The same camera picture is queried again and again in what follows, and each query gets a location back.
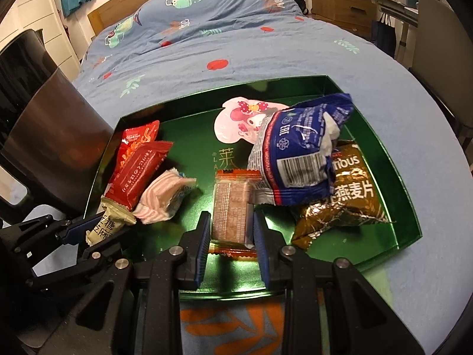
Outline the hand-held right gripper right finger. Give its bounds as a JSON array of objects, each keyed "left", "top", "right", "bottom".
[{"left": 252, "top": 211, "right": 425, "bottom": 355}]

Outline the pink striped snack packet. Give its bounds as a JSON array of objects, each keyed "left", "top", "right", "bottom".
[{"left": 132, "top": 168, "right": 198, "bottom": 225}]

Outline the desk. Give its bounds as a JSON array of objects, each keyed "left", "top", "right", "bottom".
[{"left": 364, "top": 0, "right": 422, "bottom": 67}]

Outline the small green candy packet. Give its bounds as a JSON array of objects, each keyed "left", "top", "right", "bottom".
[{"left": 86, "top": 198, "right": 137, "bottom": 246}]

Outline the long red snack packet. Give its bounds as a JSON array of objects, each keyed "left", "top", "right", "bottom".
[{"left": 108, "top": 120, "right": 160, "bottom": 193}]

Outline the red square snack packet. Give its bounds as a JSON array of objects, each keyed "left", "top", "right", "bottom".
[{"left": 104, "top": 141, "right": 174, "bottom": 212}]

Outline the brown oatmeal snack packet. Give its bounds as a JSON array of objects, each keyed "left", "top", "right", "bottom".
[{"left": 291, "top": 141, "right": 397, "bottom": 253}]

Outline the blue printed blanket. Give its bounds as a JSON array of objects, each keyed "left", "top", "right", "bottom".
[{"left": 70, "top": 0, "right": 473, "bottom": 355}]

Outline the green tray box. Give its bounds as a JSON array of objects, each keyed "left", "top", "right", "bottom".
[{"left": 83, "top": 75, "right": 422, "bottom": 300}]

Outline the wooden headboard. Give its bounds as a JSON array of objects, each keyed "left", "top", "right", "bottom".
[{"left": 88, "top": 0, "right": 259, "bottom": 38}]

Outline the beige chair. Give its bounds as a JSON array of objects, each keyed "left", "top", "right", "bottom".
[{"left": 408, "top": 0, "right": 473, "bottom": 139}]

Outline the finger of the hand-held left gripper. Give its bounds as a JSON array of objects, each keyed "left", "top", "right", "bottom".
[
  {"left": 0, "top": 214, "right": 91, "bottom": 267},
  {"left": 26, "top": 229, "right": 128, "bottom": 298}
]

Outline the pink cartoon snack packet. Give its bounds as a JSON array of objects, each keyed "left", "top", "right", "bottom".
[{"left": 213, "top": 96, "right": 292, "bottom": 145}]

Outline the white wardrobe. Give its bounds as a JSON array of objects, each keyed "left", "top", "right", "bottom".
[{"left": 0, "top": 0, "right": 80, "bottom": 78}]

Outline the dark paper bag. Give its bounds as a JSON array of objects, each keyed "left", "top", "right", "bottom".
[{"left": 370, "top": 13, "right": 398, "bottom": 59}]

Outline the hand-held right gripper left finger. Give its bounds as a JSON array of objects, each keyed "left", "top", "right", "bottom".
[{"left": 37, "top": 211, "right": 212, "bottom": 355}]

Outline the blue and white snack packet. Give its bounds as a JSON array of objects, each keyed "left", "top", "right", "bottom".
[{"left": 247, "top": 92, "right": 354, "bottom": 206}]

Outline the brown wafer bar packet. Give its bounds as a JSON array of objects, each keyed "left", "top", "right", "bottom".
[{"left": 208, "top": 168, "right": 262, "bottom": 260}]

